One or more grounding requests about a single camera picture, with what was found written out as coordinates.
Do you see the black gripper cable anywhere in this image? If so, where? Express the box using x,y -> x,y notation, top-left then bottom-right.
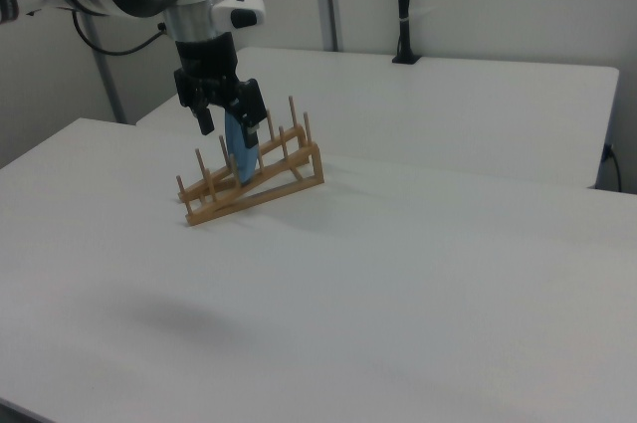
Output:
72,9 -> 168,58

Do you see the wooden plate rack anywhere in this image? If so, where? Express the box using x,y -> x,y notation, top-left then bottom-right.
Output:
176,96 -> 326,228

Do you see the blue round plate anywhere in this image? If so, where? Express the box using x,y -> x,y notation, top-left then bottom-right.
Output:
223,111 -> 260,186

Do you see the black power cable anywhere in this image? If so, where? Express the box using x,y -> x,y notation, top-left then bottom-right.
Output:
601,143 -> 624,191

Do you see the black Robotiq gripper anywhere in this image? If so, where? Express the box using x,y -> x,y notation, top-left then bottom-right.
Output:
173,31 -> 268,149

